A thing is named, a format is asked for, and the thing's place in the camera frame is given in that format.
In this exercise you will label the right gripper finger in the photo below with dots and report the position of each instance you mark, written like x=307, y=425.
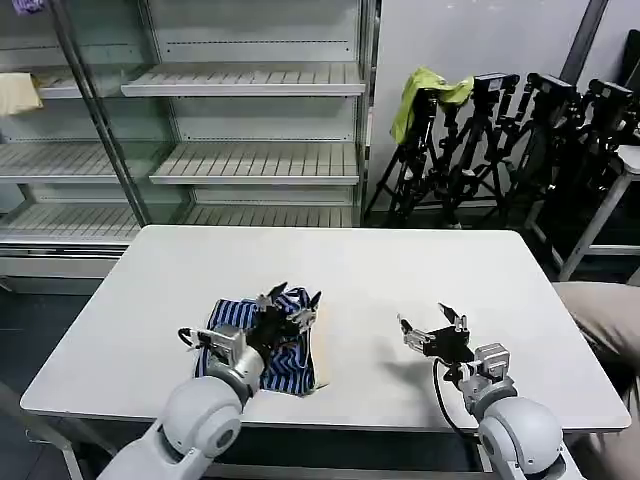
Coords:
x=414, y=337
x=457, y=317

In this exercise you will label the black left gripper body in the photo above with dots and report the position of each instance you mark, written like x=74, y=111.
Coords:
x=270, y=332

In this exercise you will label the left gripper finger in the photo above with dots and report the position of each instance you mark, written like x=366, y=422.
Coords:
x=272, y=295
x=307, y=315

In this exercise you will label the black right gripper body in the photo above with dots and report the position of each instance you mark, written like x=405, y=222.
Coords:
x=450, y=345

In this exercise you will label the blue black striped shirt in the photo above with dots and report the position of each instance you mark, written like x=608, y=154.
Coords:
x=285, y=372

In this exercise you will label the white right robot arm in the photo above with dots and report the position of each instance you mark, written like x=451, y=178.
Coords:
x=520, y=430

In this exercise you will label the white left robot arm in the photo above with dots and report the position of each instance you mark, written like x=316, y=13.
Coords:
x=200, y=420

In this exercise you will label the person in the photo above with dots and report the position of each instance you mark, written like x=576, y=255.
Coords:
x=605, y=320

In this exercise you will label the white open display shelf unit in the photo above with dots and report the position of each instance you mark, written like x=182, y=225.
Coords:
x=260, y=125

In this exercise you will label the yellow green cloth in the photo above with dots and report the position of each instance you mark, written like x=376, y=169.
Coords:
x=415, y=100

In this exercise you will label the glass fronted shelf unit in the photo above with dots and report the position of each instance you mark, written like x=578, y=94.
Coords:
x=50, y=165

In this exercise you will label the dark monitor screen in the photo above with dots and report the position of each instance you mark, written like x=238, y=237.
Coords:
x=633, y=60

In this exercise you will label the purple cloth item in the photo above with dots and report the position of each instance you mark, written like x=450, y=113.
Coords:
x=29, y=6

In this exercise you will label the black camera tripod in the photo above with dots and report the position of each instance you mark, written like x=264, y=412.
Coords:
x=417, y=160
x=600, y=145
x=540, y=150
x=480, y=145

